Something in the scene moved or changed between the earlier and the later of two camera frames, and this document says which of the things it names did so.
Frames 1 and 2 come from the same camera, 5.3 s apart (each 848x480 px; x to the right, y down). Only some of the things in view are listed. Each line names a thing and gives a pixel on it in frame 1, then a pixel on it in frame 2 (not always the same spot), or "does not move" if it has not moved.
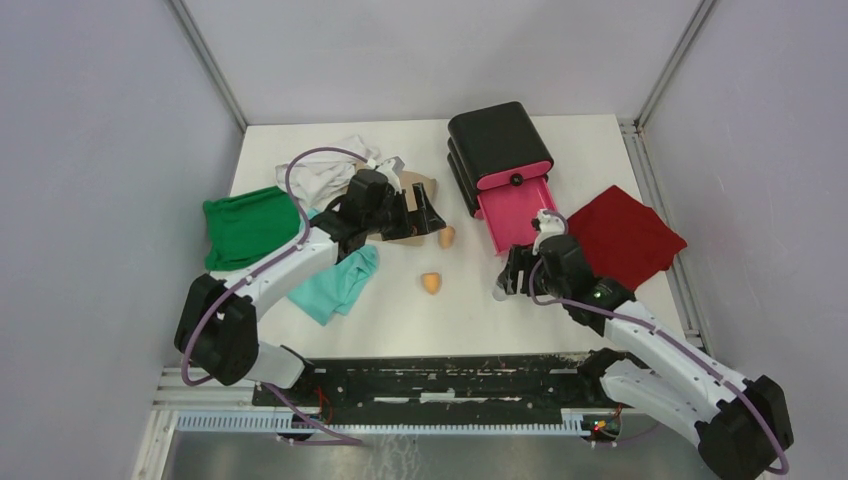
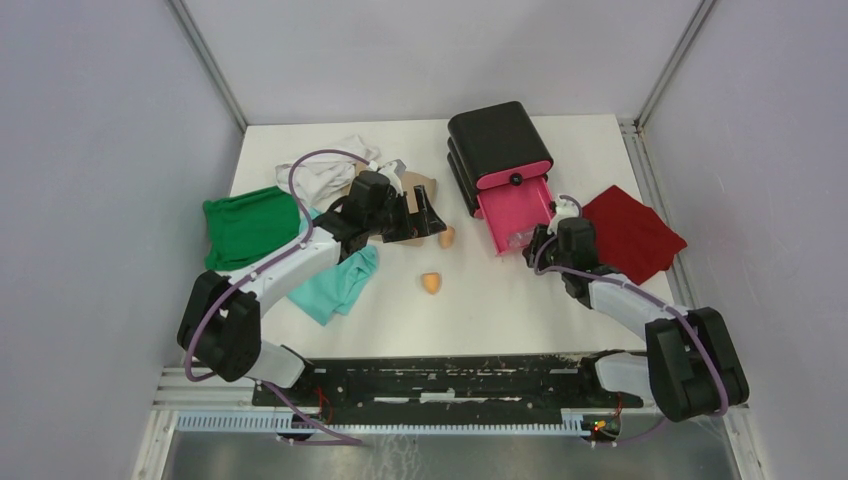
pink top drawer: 515,175 does not move
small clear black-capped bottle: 499,293 -> 519,240
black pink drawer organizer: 499,161 does not move
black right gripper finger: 521,257 -> 541,234
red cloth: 624,239 does not move
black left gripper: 422,220 does not move
